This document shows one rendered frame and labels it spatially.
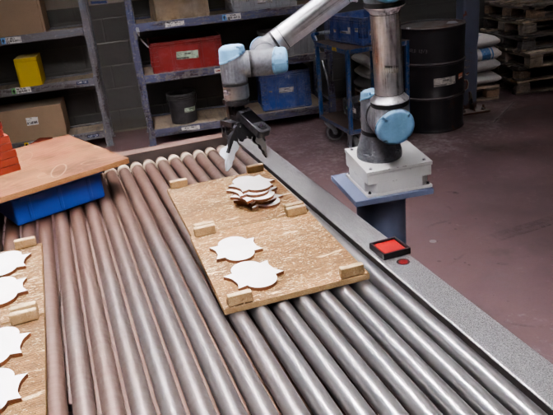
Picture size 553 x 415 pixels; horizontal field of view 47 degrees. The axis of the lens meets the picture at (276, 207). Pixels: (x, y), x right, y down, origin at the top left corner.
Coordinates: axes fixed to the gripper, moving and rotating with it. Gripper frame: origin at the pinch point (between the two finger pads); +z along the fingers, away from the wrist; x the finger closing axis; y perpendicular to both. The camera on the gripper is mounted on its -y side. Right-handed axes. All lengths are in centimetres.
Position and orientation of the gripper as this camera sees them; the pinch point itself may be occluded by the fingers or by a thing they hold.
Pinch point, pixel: (248, 165)
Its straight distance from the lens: 190.1
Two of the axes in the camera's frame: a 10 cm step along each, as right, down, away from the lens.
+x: -7.6, 3.1, -5.6
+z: 0.9, 9.2, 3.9
